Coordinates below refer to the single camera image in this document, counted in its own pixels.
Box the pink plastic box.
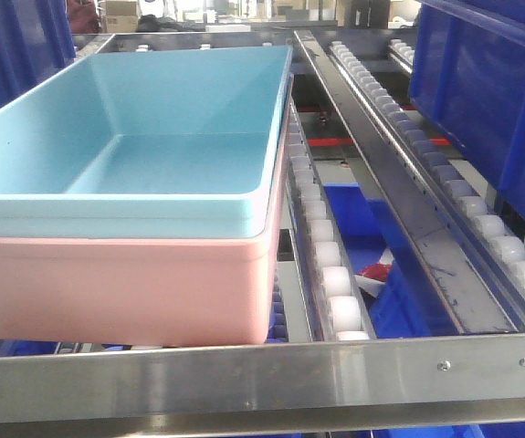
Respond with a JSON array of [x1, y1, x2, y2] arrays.
[[0, 79, 290, 346]]

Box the light blue plastic box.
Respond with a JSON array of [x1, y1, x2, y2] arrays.
[[0, 46, 292, 238]]

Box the blue bin lower shelf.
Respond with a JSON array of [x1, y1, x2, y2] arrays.
[[324, 183, 457, 339]]

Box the cardboard boxes in background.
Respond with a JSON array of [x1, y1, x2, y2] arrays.
[[99, 1, 138, 33]]

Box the red white item in bin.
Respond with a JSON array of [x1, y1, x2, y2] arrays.
[[354, 263, 392, 298]]

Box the blue bin upper right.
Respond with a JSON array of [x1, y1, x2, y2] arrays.
[[410, 1, 525, 220]]

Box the blue bin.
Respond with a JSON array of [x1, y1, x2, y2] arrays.
[[0, 1, 76, 108], [410, 1, 525, 220]]

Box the right roller conveyor track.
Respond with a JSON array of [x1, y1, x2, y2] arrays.
[[330, 41, 525, 326]]

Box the blue bin upper left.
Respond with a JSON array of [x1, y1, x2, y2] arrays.
[[0, 1, 76, 108]]

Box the steel divider rail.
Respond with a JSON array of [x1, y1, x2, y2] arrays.
[[294, 30, 525, 334]]

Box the stainless steel shelf frame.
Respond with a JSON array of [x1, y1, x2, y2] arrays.
[[0, 334, 525, 437]]

